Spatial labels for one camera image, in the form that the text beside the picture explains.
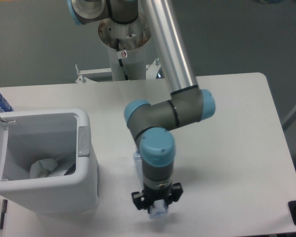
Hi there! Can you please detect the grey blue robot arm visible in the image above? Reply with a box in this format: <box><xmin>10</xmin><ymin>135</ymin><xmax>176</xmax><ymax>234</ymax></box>
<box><xmin>67</xmin><ymin>0</ymin><xmax>216</xmax><ymax>219</ymax></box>

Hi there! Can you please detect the white plastic bag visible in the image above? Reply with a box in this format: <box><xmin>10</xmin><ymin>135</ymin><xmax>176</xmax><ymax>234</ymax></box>
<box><xmin>29</xmin><ymin>153</ymin><xmax>76</xmax><ymax>179</ymax></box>

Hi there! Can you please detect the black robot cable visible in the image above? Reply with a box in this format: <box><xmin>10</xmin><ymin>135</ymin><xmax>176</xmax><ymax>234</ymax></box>
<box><xmin>115</xmin><ymin>38</ymin><xmax>130</xmax><ymax>81</ymax></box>

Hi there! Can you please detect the white left table bracket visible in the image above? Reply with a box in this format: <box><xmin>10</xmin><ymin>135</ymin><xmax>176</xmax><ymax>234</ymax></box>
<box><xmin>75</xmin><ymin>64</ymin><xmax>112</xmax><ymax>83</ymax></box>

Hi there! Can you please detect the clear plastic water bottle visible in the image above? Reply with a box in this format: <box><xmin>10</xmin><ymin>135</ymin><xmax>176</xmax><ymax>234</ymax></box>
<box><xmin>133</xmin><ymin>150</ymin><xmax>168</xmax><ymax>220</ymax></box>

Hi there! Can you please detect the white middle table bracket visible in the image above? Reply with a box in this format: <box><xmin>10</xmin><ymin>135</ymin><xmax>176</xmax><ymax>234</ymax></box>
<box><xmin>146</xmin><ymin>57</ymin><xmax>164</xmax><ymax>79</ymax></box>

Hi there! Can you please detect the white trash can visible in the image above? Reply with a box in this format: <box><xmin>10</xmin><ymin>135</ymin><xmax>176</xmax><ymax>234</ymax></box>
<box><xmin>0</xmin><ymin>108</ymin><xmax>99</xmax><ymax>213</ymax></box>

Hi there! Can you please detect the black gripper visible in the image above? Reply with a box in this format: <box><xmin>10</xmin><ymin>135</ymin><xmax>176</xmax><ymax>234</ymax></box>
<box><xmin>131</xmin><ymin>183</ymin><xmax>183</xmax><ymax>213</ymax></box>

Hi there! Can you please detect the white table bracket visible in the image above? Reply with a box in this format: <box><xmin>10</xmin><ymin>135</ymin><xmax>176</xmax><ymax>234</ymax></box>
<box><xmin>146</xmin><ymin>57</ymin><xmax>164</xmax><ymax>79</ymax></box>
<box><xmin>75</xmin><ymin>64</ymin><xmax>112</xmax><ymax>83</ymax></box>

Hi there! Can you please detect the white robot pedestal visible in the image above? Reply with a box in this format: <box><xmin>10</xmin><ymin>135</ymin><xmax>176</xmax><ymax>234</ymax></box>
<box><xmin>98</xmin><ymin>13</ymin><xmax>151</xmax><ymax>81</ymax></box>

